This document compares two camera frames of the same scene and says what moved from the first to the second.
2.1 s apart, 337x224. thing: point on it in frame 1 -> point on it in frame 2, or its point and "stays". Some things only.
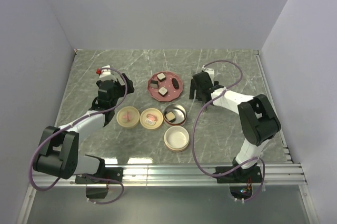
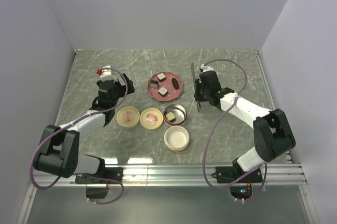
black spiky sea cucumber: (175, 83) stays
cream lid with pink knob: (128, 117) stays
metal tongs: (192, 94) -> (198, 106)
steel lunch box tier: (175, 115) stays
